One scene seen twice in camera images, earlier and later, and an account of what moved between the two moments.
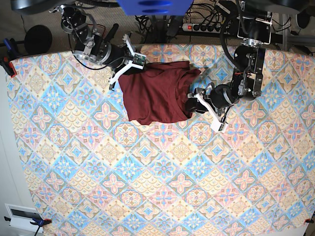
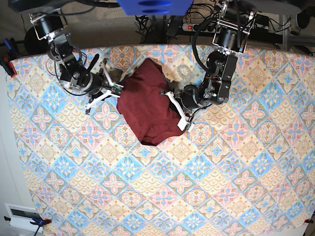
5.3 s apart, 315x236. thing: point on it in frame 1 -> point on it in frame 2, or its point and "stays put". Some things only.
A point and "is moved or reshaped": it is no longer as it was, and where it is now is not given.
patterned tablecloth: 89,172 stays put
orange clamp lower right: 308,221 stays put
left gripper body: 130,52 -> 102,83
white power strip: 202,27 stays put
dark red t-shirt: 157,93 is moved or reshaped
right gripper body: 216,98 -> 189,99
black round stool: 38,40 stays put
